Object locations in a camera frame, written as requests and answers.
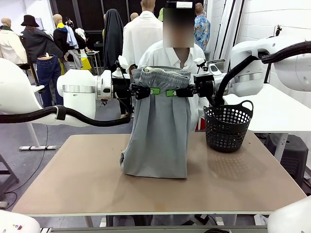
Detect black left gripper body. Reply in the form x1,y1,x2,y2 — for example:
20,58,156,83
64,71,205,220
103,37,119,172
112,77,134,99

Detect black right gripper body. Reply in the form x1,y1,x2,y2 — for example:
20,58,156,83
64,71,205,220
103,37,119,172
193,74,216,98

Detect grey training pants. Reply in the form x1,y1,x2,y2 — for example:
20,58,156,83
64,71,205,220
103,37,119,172
119,67,192,180

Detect person in white shirt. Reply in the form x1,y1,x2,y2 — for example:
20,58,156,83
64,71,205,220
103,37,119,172
138,1,207,132

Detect yellow garment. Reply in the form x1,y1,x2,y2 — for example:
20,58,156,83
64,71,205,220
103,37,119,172
81,50,92,71

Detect mannequin in dark hooded cloak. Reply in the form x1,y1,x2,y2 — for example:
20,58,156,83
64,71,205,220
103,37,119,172
102,9,126,73

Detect black perforated plastic basket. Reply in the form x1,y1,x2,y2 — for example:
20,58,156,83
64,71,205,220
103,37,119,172
203,100,254,153

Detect mannequin in blue floral shirt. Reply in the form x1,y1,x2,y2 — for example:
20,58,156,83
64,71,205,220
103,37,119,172
193,2,211,51

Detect grey hanging garment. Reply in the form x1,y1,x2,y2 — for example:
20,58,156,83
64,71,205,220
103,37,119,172
64,50,84,70

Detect mannequin in white shirt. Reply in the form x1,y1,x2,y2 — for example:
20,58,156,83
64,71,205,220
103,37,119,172
121,0,164,73

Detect white leaning panels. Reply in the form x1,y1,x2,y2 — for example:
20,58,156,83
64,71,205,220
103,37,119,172
210,0,245,61

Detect white side table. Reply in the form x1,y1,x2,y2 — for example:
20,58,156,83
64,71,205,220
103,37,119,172
222,83,311,161

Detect mannequin in blue jeans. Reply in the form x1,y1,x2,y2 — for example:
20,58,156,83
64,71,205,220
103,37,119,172
36,53,63,108

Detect mannequin with yellow scarf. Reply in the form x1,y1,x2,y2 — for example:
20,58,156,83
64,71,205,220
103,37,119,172
52,14,85,71

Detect mannequin in dark coat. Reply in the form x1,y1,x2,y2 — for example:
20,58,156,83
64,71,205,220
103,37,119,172
20,15,64,66

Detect white desk leg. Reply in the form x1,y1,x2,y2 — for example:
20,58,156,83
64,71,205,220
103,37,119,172
18,122,59,151

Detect black plastic stool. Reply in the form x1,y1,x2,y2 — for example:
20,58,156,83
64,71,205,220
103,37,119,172
264,134,309,187

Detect black brimmed hat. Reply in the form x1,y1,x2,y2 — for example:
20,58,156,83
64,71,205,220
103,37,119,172
20,15,40,27

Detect mannequin in cream jacket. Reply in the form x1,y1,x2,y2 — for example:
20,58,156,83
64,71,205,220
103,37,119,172
0,17,28,65

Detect grey metal stand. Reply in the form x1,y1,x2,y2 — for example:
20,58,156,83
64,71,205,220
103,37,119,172
0,154,20,202

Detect crumpled white rag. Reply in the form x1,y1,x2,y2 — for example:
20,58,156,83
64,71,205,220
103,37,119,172
254,214,270,225

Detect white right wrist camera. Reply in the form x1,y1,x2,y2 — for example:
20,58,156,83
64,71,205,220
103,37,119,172
194,57,210,73

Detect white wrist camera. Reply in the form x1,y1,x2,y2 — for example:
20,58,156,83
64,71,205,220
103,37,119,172
194,57,210,73
113,55,129,78

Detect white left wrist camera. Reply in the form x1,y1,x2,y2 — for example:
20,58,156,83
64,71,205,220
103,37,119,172
113,55,129,78

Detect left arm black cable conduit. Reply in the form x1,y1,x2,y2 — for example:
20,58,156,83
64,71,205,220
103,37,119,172
0,96,134,127

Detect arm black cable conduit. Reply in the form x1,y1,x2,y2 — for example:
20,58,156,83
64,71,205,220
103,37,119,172
0,96,134,127
206,41,311,107

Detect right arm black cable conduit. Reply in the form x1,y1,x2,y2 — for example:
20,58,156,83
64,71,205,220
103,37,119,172
206,41,311,107

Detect thin black floor cable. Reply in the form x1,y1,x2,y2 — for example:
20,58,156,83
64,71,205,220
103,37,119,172
4,125,49,195

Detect aluminium frame rail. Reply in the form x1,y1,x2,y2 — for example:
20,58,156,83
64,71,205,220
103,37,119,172
40,225,269,233

